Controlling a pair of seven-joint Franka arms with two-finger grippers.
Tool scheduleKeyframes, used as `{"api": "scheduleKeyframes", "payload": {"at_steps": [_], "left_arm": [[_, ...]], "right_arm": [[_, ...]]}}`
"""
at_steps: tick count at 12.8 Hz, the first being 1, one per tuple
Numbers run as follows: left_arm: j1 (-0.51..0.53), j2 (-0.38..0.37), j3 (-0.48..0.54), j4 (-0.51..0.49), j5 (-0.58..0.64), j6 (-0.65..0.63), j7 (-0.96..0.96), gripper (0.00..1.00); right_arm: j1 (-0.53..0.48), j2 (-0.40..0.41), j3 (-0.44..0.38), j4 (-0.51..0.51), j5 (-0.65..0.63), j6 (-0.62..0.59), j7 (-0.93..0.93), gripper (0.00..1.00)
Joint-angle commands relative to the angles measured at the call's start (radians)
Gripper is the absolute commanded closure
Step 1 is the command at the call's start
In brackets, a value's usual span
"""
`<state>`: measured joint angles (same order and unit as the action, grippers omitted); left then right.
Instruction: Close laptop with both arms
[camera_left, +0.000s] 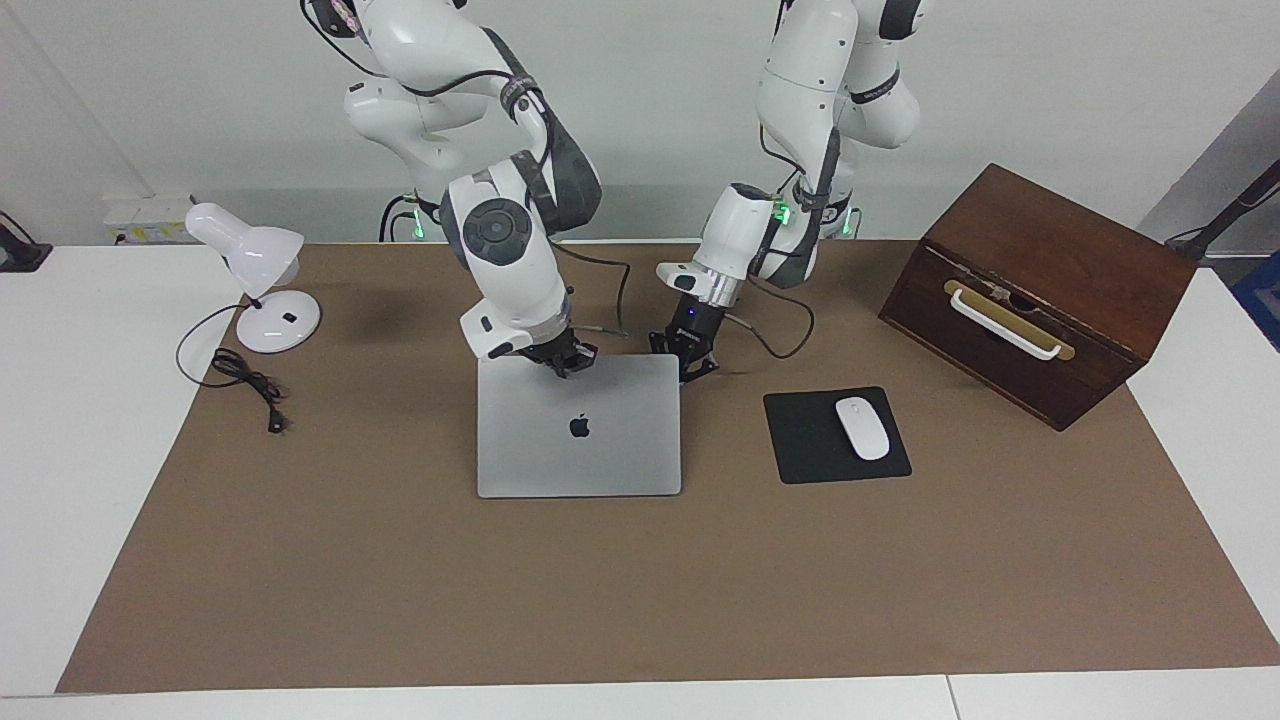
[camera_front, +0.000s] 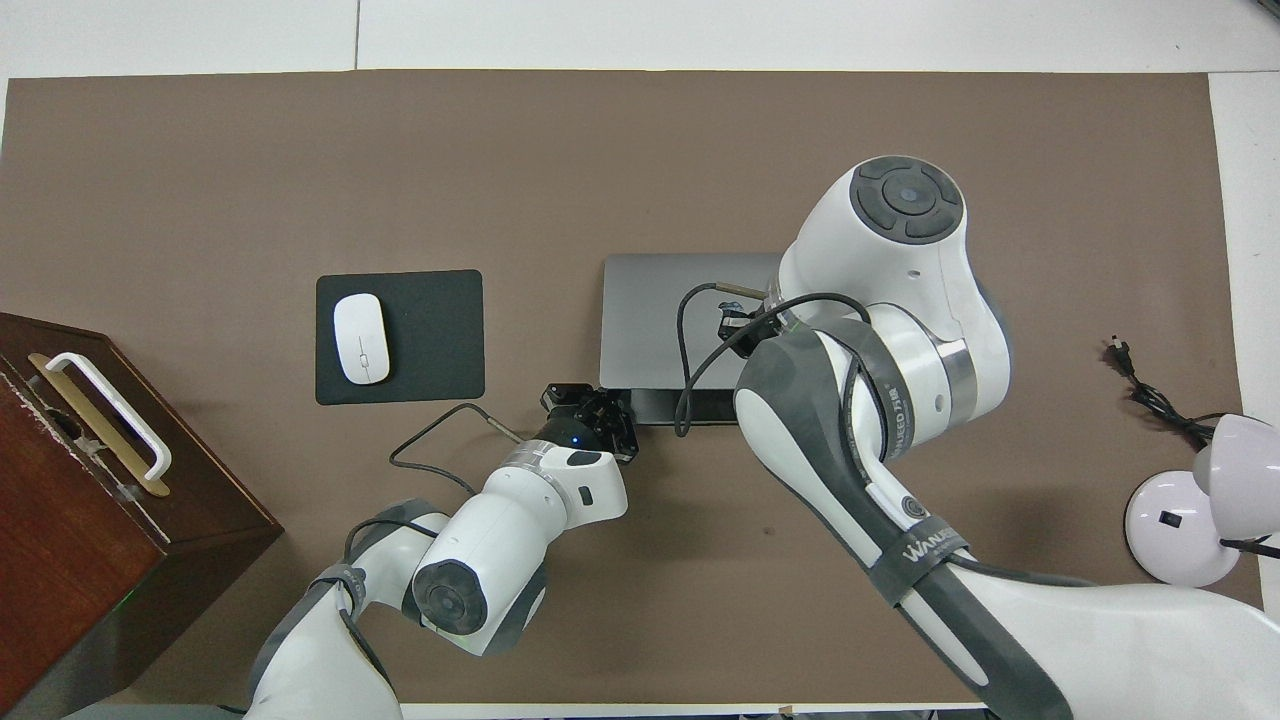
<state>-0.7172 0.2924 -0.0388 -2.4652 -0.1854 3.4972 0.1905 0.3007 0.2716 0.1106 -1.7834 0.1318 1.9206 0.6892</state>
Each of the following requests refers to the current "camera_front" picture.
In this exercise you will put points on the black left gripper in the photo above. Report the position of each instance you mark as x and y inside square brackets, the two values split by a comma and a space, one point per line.
[575, 425]

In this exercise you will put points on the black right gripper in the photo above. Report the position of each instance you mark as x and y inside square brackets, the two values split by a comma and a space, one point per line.
[735, 325]

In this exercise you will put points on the silver laptop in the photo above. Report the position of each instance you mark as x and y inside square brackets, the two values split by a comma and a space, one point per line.
[650, 320]

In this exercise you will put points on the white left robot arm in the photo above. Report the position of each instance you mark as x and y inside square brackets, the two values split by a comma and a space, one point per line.
[490, 540]

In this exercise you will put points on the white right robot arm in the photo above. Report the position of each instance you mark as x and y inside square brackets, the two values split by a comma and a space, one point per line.
[880, 260]

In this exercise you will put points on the black mouse pad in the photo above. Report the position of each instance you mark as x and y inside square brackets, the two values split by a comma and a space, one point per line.
[440, 340]

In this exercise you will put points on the white computer mouse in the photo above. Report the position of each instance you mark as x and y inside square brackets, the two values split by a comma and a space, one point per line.
[362, 338]

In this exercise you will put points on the brown paper table mat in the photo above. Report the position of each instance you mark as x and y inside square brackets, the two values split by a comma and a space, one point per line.
[300, 170]

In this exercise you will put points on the white desk lamp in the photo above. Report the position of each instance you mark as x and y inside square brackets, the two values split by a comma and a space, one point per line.
[1180, 530]

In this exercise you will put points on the dark brown wooden box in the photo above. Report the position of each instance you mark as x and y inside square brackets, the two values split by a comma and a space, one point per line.
[90, 560]

